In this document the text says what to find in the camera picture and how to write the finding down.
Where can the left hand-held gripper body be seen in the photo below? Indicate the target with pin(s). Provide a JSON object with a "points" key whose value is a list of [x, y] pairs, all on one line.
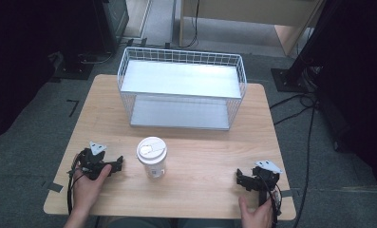
{"points": [[92, 161]]}

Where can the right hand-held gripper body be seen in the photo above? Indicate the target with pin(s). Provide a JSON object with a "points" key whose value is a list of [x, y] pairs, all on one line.
{"points": [[265, 180]]}

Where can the white paper cup with lid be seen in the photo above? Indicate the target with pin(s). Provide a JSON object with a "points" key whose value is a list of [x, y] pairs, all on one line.
{"points": [[152, 156]]}

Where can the person's left hand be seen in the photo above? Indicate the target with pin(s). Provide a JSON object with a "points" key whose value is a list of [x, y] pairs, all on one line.
{"points": [[86, 190]]}

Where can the person's right hand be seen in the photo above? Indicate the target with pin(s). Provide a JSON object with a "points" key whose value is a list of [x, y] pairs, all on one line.
{"points": [[257, 217]]}

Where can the grey tape strip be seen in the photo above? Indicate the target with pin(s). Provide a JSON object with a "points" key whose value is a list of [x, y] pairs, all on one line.
{"points": [[287, 193], [55, 187]]}

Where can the person's legs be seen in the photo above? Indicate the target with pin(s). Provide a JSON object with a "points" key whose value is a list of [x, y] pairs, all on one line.
{"points": [[176, 223]]}

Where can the black stand base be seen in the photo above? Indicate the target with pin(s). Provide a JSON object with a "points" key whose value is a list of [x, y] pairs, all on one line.
{"points": [[72, 68], [290, 80]]}

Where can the light wooden furniture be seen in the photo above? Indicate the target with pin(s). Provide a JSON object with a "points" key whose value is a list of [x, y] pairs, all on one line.
{"points": [[249, 12]]}

